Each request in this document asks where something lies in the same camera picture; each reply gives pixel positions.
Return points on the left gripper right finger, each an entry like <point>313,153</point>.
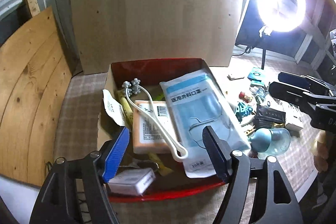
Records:
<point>274,200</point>

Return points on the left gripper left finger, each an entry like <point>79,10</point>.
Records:
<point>57,201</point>

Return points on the white small box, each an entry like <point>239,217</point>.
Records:
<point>132,182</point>

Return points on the blue baby bottle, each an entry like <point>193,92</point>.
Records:
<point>270,141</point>

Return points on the orange soap bar pack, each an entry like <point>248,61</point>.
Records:
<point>146,138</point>

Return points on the face mask pack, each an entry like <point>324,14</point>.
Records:
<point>195,101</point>

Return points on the white roller massager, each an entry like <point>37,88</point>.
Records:
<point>178,152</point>

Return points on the yellow long sachet stick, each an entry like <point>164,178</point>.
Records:
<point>162,169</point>

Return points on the person right hand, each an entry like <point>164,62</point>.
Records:
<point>320,152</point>

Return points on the blue wet wipes pack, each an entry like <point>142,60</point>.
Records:
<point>256,74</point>

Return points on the light stand pole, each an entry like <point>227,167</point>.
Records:
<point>263,59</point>

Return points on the blue plastic clothes clip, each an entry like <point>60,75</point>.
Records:
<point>243,110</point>

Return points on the pine plank panel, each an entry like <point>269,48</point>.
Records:
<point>35,74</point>

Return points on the light wood board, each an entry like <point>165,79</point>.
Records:
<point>108,31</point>

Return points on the ring light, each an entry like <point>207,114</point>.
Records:
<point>280,15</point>

